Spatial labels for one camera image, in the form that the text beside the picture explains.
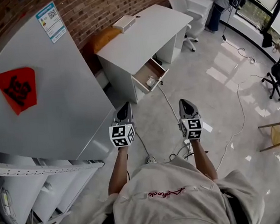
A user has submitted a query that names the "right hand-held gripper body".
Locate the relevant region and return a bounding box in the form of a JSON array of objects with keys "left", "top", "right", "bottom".
[{"left": 178, "top": 111, "right": 206, "bottom": 143}]

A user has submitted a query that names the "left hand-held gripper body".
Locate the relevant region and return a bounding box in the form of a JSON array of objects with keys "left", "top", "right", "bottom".
[{"left": 107, "top": 116, "right": 138, "bottom": 150}]

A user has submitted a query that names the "small white item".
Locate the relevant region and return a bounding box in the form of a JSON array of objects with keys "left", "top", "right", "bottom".
[{"left": 146, "top": 75, "right": 157, "bottom": 88}]

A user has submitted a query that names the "white desk drawer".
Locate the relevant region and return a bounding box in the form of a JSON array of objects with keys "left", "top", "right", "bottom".
[{"left": 130, "top": 56, "right": 172, "bottom": 96}]

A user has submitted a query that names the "person's right forearm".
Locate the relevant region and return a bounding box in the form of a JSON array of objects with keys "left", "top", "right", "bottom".
[{"left": 190, "top": 137, "right": 219, "bottom": 184}]

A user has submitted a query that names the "person's left forearm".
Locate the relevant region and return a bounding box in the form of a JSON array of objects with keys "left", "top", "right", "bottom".
[{"left": 104, "top": 146, "right": 134, "bottom": 196}]

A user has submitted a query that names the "white desk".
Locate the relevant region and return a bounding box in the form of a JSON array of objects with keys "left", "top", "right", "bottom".
[{"left": 91, "top": 0, "right": 202, "bottom": 108}]

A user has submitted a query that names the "white paper sheet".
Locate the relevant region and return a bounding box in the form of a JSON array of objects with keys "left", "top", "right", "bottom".
[{"left": 201, "top": 119, "right": 214, "bottom": 133}]

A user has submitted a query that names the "white refrigerator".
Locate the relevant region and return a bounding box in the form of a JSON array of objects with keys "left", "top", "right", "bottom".
[{"left": 0, "top": 0, "right": 121, "bottom": 170}]

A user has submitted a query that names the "orange cushion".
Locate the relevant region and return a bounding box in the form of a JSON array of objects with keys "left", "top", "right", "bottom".
[{"left": 88, "top": 25, "right": 125, "bottom": 55}]

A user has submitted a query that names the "person's beige sweatshirt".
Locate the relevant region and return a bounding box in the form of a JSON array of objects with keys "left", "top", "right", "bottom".
[{"left": 69, "top": 149, "right": 267, "bottom": 224}]

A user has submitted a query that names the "white metal shelf rack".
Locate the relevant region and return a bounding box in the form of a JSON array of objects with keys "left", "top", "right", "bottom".
[{"left": 0, "top": 137, "right": 112, "bottom": 224}]

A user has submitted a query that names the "flat white box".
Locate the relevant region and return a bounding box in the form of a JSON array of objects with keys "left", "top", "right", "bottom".
[{"left": 111, "top": 13, "right": 138, "bottom": 35}]

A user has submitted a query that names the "red paper decoration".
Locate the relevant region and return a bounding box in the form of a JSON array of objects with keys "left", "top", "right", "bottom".
[{"left": 0, "top": 65, "right": 40, "bottom": 118}]

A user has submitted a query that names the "white office chair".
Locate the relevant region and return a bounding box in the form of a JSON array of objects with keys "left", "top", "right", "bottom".
[{"left": 168, "top": 0, "right": 207, "bottom": 54}]

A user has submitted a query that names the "white low cabinet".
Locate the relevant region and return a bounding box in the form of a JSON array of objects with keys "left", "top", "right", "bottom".
[{"left": 185, "top": 0, "right": 218, "bottom": 31}]

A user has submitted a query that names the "blue and white label sticker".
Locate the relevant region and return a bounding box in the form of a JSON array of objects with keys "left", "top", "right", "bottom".
[{"left": 34, "top": 0, "right": 68, "bottom": 46}]

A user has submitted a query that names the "white desk cable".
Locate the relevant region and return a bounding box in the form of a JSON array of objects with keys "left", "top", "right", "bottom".
[{"left": 157, "top": 82, "right": 182, "bottom": 126}]

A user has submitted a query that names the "long white floor cable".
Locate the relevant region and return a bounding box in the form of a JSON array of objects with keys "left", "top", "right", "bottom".
[{"left": 206, "top": 80, "right": 255, "bottom": 172}]

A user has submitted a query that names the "black floor cable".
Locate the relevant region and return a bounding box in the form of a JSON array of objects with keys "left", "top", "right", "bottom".
[{"left": 217, "top": 0, "right": 257, "bottom": 67}]

